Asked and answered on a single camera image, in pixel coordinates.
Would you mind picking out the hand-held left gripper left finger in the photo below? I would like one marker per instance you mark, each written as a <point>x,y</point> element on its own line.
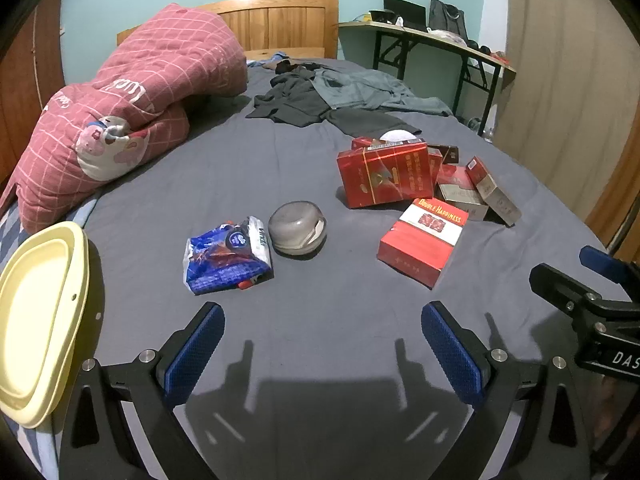
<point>197,345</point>

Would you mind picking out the grey lidded container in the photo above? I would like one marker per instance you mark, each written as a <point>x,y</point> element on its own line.
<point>297,232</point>

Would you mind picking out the grey bed sheet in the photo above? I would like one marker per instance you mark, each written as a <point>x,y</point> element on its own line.
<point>300,310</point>

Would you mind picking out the red box with tan side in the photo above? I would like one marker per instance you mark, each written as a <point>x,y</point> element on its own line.
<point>457,185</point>

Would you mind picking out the pale purple plush ball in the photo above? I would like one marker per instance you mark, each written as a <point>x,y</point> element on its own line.
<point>397,136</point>

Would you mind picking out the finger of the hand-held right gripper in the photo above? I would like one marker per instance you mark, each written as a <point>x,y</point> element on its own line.
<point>602,260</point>
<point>555,280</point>

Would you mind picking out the red box with grey side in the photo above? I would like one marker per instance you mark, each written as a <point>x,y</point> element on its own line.
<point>487,185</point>

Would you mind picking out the black laptop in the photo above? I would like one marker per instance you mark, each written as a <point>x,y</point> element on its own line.
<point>405,10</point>

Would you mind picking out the black bag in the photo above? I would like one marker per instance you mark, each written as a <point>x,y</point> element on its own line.
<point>447,17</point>

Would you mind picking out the folding desk with black legs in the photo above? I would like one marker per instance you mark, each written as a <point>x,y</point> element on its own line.
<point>480,55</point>

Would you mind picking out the wooden bed headboard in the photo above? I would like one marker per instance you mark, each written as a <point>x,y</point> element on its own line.
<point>280,25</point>

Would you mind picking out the small red pack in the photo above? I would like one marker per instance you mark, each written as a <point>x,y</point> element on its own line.
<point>434,160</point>
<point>360,143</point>

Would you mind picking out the brown wooden wardrobe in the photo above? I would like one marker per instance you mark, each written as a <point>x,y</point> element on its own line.
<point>30,60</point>

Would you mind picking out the black and red box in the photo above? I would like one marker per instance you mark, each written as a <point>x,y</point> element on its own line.
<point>447,152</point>

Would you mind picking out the dark grey clothes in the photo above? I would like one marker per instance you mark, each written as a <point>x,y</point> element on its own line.
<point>300,102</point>

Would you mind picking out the pink checked quilt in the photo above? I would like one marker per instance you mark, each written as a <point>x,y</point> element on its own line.
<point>150,75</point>

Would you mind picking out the white item on desk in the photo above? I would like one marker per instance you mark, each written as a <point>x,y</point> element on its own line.
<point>447,36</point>

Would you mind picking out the blue tissue packet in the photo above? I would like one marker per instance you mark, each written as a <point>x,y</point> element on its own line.
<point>225,260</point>

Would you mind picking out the red and white box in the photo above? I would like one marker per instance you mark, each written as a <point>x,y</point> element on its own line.
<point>425,240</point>

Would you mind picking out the pale yellow plastic basin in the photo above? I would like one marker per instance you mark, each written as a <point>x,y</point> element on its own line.
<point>40,300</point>

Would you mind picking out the small clothes pile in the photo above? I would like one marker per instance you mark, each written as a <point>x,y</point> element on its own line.
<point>272,62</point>

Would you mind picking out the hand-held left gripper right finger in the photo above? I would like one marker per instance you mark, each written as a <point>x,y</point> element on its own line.
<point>452,350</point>

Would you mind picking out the beige door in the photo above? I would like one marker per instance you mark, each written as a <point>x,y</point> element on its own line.
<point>560,85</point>

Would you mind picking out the long red gold carton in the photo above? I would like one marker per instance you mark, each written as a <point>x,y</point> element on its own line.
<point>385,175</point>

